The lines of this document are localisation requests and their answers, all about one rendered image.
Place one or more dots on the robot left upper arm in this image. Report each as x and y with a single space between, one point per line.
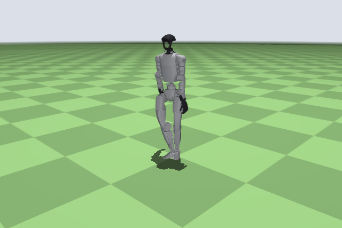
181 66

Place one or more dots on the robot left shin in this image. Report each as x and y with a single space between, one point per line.
177 139

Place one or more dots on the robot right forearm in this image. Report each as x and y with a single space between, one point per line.
159 83

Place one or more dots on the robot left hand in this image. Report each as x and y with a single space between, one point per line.
184 105

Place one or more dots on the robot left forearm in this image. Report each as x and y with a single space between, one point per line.
181 89

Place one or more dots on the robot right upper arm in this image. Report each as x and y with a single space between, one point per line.
158 73

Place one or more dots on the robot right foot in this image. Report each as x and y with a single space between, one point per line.
169 155

